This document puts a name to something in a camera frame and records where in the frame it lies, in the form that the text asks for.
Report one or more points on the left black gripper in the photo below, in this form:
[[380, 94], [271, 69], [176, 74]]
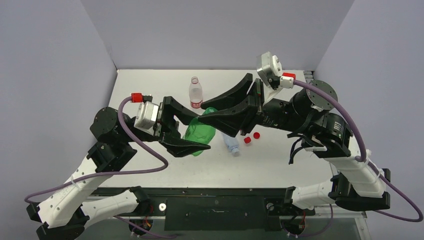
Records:
[[165, 130]]

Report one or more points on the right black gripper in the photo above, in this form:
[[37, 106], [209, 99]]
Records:
[[257, 105]]

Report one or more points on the green plastic bottle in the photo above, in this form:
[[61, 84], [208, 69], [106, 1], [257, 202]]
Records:
[[199, 132]]

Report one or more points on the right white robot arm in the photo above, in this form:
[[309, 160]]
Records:
[[378, 197]]

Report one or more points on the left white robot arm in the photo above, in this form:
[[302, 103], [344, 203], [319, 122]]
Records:
[[66, 213]]

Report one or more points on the clear bottle red blue label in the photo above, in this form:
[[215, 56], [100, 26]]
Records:
[[247, 140]]

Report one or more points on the clear bottle blue cap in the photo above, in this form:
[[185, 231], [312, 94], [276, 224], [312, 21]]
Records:
[[231, 143]]

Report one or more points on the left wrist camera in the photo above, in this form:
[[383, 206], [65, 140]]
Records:
[[147, 112]]

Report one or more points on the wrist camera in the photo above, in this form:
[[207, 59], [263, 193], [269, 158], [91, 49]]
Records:
[[147, 112], [270, 71]]

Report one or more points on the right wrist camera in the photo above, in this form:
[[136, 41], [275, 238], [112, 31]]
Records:
[[270, 71]]

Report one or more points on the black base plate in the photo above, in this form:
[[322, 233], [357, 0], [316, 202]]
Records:
[[220, 209]]

